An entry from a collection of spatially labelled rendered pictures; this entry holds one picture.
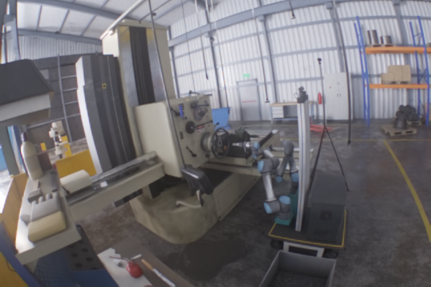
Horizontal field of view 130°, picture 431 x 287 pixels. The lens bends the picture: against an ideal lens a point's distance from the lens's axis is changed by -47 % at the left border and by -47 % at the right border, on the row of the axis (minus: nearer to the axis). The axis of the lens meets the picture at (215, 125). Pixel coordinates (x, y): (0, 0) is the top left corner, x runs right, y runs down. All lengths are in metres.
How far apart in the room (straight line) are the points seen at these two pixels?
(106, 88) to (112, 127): 0.47
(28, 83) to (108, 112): 1.94
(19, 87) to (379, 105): 9.65
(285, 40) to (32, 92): 9.47
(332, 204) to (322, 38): 8.16
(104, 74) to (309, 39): 8.46
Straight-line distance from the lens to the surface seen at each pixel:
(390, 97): 9.62
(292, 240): 2.21
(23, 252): 0.51
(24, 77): 0.44
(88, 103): 2.26
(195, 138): 2.24
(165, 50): 2.96
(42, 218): 0.56
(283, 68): 9.43
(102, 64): 2.40
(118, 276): 1.39
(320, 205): 1.90
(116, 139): 2.37
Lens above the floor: 1.94
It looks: 11 degrees down
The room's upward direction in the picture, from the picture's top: 9 degrees counter-clockwise
